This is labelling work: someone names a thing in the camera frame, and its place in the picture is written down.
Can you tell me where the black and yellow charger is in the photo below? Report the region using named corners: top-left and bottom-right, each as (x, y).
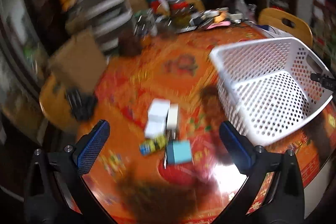
top-left (139, 135), bottom-right (168, 156)

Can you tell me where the light blue USB charger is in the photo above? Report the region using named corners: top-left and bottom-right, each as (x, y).
top-left (166, 140), bottom-right (193, 165)

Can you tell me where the white perforated plastic basket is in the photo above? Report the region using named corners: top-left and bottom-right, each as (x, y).
top-left (209, 37), bottom-right (333, 146)

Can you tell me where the small white USB charger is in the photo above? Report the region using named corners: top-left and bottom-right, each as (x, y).
top-left (166, 104), bottom-right (179, 130)

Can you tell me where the large white charger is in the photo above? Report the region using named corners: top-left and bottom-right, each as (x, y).
top-left (144, 98), bottom-right (170, 139)

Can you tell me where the left wooden chair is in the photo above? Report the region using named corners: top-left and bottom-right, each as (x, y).
top-left (39, 74), bottom-right (79, 135)

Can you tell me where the cardboard box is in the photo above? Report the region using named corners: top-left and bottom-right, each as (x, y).
top-left (49, 28), bottom-right (108, 93)

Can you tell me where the wooden chair with handle hole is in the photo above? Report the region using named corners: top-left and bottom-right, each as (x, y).
top-left (258, 8), bottom-right (313, 48)

